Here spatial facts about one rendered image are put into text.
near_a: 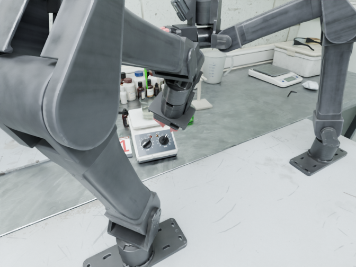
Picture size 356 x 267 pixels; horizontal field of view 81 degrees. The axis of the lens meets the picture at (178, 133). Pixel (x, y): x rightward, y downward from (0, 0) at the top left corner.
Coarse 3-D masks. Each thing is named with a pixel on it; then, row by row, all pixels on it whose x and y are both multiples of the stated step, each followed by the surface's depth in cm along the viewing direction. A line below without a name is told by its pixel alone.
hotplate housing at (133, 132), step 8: (128, 120) 73; (144, 128) 68; (152, 128) 68; (160, 128) 68; (168, 128) 68; (136, 152) 63; (168, 152) 65; (176, 152) 66; (144, 160) 63; (152, 160) 65
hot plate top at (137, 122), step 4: (128, 112) 73; (132, 112) 73; (136, 112) 73; (140, 112) 73; (132, 116) 71; (136, 116) 71; (140, 116) 71; (132, 120) 68; (136, 120) 68; (140, 120) 68; (144, 120) 68; (132, 124) 66; (136, 124) 66; (140, 124) 66; (144, 124) 66; (148, 124) 66; (152, 124) 66; (156, 124) 67; (136, 128) 65
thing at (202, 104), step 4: (200, 80) 88; (204, 80) 89; (200, 84) 93; (200, 88) 94; (200, 92) 95; (196, 100) 99; (200, 100) 99; (204, 100) 99; (192, 104) 95; (196, 104) 95; (200, 104) 95; (204, 104) 95; (208, 104) 95; (196, 108) 92; (200, 108) 92; (204, 108) 93
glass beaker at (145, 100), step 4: (144, 96) 68; (148, 96) 68; (152, 96) 68; (140, 100) 66; (144, 100) 68; (148, 100) 69; (152, 100) 64; (144, 104) 64; (148, 104) 64; (144, 108) 65; (144, 112) 66; (148, 112) 66; (144, 116) 67; (148, 116) 67; (152, 116) 67; (148, 120) 68; (152, 120) 68
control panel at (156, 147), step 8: (136, 136) 65; (144, 136) 66; (152, 136) 66; (160, 136) 66; (168, 136) 67; (136, 144) 64; (152, 144) 65; (160, 144) 65; (168, 144) 66; (144, 152) 63; (152, 152) 64; (160, 152) 64
